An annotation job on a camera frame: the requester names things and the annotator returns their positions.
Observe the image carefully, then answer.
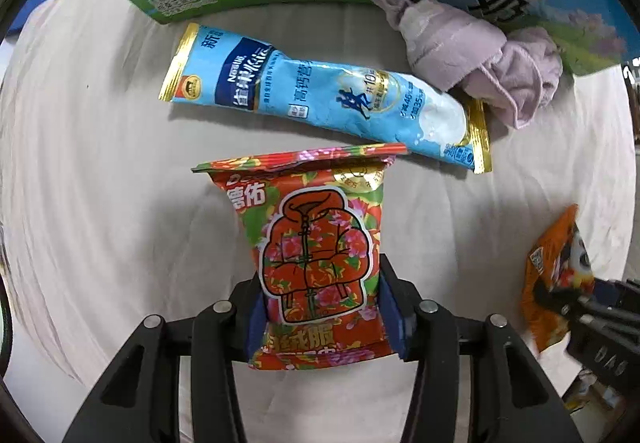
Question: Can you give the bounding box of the orange snack bag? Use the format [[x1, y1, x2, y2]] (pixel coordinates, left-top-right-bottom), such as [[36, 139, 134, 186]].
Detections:
[[521, 204, 596, 353]]

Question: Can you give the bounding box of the red floral snack bag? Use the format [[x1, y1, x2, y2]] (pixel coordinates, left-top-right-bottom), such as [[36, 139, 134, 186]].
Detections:
[[193, 143, 407, 371]]

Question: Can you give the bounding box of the lilac cloth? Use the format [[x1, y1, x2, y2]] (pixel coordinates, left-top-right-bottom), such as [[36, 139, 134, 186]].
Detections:
[[371, 0, 563, 129]]

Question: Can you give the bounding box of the blue Nestle milk powder bag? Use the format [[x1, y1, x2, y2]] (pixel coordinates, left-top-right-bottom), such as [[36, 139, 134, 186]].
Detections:
[[158, 23, 492, 174]]

